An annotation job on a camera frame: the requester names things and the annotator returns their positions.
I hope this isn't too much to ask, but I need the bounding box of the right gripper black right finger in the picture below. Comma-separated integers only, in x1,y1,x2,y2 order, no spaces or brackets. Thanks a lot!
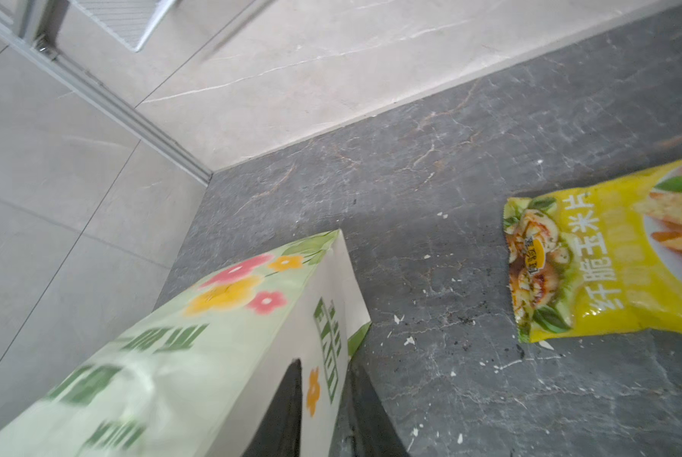
344,360,410,457

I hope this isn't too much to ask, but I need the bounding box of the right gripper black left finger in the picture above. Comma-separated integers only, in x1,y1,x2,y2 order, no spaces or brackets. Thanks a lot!
242,360,303,457

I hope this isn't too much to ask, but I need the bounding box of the floral paper gift bag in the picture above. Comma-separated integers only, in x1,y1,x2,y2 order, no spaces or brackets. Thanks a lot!
0,230,371,456

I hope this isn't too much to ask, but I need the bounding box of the yellow green snack packet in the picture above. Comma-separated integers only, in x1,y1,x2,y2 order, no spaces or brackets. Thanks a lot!
503,160,682,343

